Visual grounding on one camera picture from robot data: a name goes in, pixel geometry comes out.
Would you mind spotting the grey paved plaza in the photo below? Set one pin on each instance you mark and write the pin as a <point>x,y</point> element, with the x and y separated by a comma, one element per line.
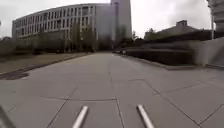
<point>100,76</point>

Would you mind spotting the row of trees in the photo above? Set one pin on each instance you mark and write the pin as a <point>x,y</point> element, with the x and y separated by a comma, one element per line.
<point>86,40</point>

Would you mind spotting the dark hedge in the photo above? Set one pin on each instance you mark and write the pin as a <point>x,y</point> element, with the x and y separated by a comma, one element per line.
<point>16,48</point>
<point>160,56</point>

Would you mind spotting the robot's own part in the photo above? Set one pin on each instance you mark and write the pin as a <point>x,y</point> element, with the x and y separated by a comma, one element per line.
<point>80,117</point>
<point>146,116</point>

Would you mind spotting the curved pale multi-storey building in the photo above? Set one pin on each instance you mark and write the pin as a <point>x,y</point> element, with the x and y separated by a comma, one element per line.
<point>50,21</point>

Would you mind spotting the low building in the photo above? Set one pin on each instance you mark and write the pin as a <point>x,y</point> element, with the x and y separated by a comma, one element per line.
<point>180,30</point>

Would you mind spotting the bare ground strip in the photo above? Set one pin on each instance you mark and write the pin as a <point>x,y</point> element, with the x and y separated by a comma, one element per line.
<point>26,62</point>

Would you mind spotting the pole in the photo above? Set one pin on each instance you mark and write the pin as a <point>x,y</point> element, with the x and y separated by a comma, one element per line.
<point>212,30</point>

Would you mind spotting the grey concrete wall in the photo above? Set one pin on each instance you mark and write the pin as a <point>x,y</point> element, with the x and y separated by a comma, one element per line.
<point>206,51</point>

